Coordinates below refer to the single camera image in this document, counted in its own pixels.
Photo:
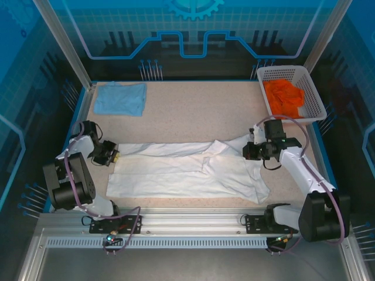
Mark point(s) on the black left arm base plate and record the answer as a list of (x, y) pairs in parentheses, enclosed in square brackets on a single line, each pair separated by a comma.
[(133, 224)]

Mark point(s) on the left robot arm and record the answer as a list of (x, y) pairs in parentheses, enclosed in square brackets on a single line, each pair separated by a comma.
[(85, 181)]

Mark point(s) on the aluminium mounting rail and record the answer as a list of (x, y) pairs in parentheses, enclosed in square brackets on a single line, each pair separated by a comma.
[(190, 219)]

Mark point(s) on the white t-shirt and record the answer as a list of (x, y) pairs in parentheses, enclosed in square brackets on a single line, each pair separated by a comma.
[(175, 178)]

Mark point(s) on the power connector with LED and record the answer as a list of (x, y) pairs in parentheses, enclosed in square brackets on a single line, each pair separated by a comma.
[(285, 238), (112, 235)]

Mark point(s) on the light blue folded t-shirt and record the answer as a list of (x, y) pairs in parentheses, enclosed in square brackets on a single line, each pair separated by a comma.
[(120, 99)]

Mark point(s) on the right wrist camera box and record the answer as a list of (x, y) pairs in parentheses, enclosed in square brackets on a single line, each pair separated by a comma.
[(257, 134)]

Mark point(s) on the aluminium frame post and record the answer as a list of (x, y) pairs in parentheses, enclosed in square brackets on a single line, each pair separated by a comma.
[(62, 38), (326, 35)]

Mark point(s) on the aluminium side rail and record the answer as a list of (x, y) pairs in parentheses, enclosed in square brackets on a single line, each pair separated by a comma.
[(83, 117)]

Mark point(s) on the white perforated plastic basket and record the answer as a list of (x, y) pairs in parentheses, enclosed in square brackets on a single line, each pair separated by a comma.
[(287, 73)]

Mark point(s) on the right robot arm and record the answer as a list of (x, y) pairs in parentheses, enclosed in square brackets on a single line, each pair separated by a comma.
[(310, 216)]

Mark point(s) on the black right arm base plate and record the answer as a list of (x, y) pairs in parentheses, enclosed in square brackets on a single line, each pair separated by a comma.
[(255, 224)]

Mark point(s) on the orange t-shirt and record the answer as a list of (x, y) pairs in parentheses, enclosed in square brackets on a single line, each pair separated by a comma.
[(281, 93)]

